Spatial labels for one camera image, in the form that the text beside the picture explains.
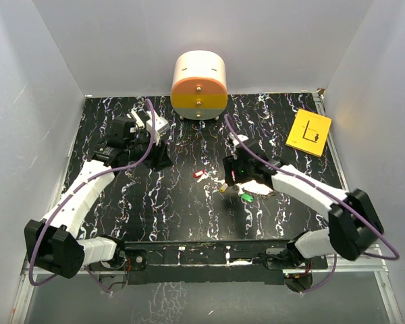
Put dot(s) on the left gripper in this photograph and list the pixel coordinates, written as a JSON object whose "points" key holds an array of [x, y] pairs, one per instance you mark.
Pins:
{"points": [[159, 158]]}

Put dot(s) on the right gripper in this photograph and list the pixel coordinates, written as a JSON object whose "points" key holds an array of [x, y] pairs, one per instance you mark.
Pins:
{"points": [[231, 163]]}

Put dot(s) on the yellow tagged key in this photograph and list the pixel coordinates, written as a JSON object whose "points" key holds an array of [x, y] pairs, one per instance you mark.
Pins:
{"points": [[223, 187]]}

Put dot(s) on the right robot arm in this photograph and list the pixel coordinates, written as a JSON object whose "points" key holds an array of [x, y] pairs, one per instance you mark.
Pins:
{"points": [[353, 224]]}

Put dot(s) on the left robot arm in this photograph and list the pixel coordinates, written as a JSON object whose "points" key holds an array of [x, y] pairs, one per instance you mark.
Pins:
{"points": [[52, 243]]}

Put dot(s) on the green key tag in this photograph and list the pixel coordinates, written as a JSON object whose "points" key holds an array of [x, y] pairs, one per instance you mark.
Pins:
{"points": [[247, 198]]}

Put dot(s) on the white plastic clip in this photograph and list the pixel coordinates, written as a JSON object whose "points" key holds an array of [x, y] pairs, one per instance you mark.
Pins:
{"points": [[139, 121]]}

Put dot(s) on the yellow book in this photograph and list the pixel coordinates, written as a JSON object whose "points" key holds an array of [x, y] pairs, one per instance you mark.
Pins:
{"points": [[309, 132]]}

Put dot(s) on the round three-drawer mini cabinet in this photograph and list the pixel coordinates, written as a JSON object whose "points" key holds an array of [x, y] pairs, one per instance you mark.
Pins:
{"points": [[199, 87]]}

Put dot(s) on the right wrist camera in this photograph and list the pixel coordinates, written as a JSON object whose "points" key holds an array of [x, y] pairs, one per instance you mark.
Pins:
{"points": [[233, 140]]}

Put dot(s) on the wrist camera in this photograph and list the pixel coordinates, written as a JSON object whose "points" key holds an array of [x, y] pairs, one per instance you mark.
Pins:
{"points": [[161, 126], [233, 140]]}

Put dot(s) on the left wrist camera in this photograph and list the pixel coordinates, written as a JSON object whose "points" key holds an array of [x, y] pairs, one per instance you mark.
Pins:
{"points": [[161, 126]]}

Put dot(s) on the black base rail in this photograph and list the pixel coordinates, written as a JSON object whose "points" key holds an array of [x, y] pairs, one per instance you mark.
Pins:
{"points": [[254, 273]]}

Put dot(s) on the aluminium frame rail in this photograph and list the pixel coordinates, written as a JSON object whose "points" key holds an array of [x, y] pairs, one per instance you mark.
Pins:
{"points": [[139, 257]]}

